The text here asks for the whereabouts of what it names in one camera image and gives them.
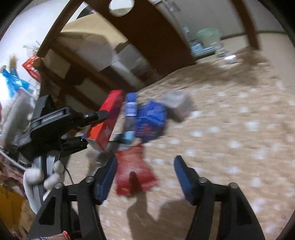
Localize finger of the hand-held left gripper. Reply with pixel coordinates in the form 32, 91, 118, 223
74, 110, 110, 126
61, 137, 88, 152

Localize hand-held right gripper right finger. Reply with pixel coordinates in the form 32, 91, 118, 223
173, 155, 266, 240

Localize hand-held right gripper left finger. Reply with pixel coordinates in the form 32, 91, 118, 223
27, 155, 119, 240

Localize red carton box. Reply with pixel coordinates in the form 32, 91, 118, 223
85, 90, 125, 151

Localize red plastic packet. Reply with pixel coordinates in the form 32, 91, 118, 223
114, 143, 159, 196

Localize blue carton box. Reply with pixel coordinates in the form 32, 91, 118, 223
136, 100, 167, 142

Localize silver medicine box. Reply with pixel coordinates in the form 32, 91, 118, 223
160, 91, 193, 121

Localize person's left hand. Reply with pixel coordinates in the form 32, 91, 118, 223
23, 160, 66, 215

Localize blue plastic bag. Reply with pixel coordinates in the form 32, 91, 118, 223
1, 66, 31, 95

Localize red package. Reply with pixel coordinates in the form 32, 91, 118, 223
22, 54, 42, 81

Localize yellow plastic bag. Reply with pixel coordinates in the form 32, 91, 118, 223
0, 185, 30, 231

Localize beige dotted blanket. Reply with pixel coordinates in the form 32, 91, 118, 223
62, 46, 295, 240

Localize cream cardboard box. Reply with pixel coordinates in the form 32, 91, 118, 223
43, 11, 129, 76

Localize dark wooden chair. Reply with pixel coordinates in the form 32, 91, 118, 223
37, 0, 261, 72

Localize blue flat mop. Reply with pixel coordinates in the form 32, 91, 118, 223
190, 44, 216, 56

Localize silver metal clamp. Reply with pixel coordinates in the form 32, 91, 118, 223
215, 42, 238, 63

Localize green lined bin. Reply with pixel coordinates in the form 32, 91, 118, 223
197, 28, 223, 47

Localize dark wooden table frame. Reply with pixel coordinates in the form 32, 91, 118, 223
37, 55, 139, 111

